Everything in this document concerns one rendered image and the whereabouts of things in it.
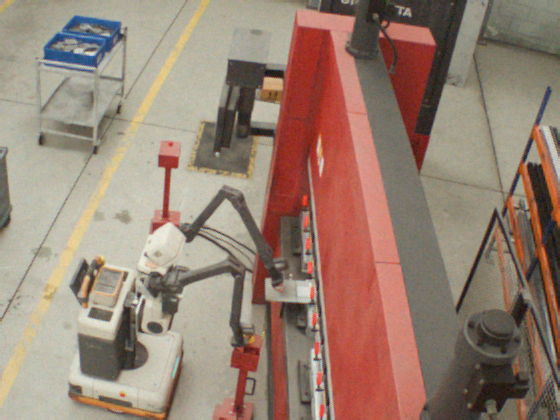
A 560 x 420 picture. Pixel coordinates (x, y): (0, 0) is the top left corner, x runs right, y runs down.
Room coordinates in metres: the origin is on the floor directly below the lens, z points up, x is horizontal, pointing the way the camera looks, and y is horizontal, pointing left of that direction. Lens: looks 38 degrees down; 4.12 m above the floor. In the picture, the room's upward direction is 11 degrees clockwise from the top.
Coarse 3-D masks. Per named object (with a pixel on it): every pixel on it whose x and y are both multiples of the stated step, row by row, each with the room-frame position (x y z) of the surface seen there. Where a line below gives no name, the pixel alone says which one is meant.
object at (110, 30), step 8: (80, 16) 6.45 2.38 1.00; (72, 24) 6.37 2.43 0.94; (80, 24) 6.33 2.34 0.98; (88, 24) 6.45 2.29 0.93; (96, 24) 6.41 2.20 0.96; (104, 24) 6.45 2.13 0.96; (112, 24) 6.45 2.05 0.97; (120, 24) 6.40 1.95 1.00; (64, 32) 6.10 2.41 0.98; (72, 32) 6.10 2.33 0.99; (80, 32) 6.12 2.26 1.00; (88, 32) 6.26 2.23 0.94; (96, 32) 6.21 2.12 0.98; (104, 32) 6.23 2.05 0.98; (112, 32) 6.40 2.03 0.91; (120, 32) 6.41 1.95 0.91; (112, 40) 6.18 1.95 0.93; (112, 48) 6.19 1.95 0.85
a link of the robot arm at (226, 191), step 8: (224, 184) 3.43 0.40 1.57; (224, 192) 3.35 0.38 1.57; (232, 192) 3.36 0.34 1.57; (240, 192) 3.40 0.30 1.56; (216, 200) 3.36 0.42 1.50; (208, 208) 3.35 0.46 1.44; (216, 208) 3.35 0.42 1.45; (200, 216) 3.35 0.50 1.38; (208, 216) 3.34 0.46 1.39; (192, 224) 3.34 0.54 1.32; (200, 224) 3.33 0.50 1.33; (184, 232) 3.31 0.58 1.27; (192, 232) 3.30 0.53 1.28; (192, 240) 3.29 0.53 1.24
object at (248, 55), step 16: (240, 32) 4.63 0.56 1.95; (256, 32) 4.67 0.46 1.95; (240, 48) 4.39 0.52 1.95; (256, 48) 4.43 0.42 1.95; (240, 64) 4.22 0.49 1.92; (256, 64) 4.23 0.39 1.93; (240, 80) 4.22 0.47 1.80; (256, 80) 4.23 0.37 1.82; (240, 96) 4.61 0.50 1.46; (240, 112) 4.62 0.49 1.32; (240, 128) 4.62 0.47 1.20
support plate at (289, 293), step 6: (270, 282) 3.32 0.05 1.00; (288, 282) 3.36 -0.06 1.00; (294, 282) 3.37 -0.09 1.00; (300, 282) 3.38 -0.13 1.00; (306, 282) 3.39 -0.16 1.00; (270, 288) 3.28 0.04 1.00; (288, 288) 3.31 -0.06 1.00; (294, 288) 3.32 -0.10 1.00; (270, 294) 3.23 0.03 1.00; (276, 294) 3.24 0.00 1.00; (282, 294) 3.25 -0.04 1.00; (288, 294) 3.26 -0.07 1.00; (294, 294) 3.26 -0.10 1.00; (276, 300) 3.19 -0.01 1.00; (282, 300) 3.20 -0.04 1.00; (288, 300) 3.21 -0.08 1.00; (294, 300) 3.21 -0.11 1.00; (300, 300) 3.22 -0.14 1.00; (306, 300) 3.23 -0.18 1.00
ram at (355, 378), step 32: (320, 96) 4.13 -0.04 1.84; (320, 128) 3.92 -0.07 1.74; (320, 160) 3.73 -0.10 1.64; (320, 192) 3.52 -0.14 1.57; (320, 224) 3.33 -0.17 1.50; (352, 224) 2.67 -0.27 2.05; (320, 256) 3.15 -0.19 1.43; (352, 256) 2.53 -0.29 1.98; (320, 288) 2.98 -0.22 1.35; (352, 288) 2.40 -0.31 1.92; (352, 320) 2.27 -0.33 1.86; (352, 352) 2.14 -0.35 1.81; (352, 384) 2.01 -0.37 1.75; (352, 416) 1.89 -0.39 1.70; (384, 416) 1.60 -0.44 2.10
